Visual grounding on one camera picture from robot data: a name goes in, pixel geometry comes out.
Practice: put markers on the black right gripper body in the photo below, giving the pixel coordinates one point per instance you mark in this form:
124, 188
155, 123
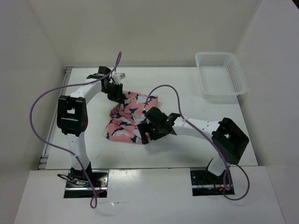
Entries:
154, 132

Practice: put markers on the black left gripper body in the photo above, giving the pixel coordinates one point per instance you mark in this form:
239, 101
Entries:
112, 91

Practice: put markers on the pink shark print shorts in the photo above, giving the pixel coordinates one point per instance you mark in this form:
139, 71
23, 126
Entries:
125, 118

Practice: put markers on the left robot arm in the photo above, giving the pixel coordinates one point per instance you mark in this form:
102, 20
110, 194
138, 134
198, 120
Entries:
72, 116

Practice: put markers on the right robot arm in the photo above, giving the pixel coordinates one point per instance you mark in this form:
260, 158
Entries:
225, 136

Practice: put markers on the white plastic basket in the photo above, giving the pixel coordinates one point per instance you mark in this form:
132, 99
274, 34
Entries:
221, 76

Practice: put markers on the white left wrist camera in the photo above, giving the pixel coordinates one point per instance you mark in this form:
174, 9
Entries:
117, 77

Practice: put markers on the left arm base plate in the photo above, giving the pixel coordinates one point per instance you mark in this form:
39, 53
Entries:
76, 188

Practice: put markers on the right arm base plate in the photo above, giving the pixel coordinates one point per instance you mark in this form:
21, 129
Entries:
205, 183

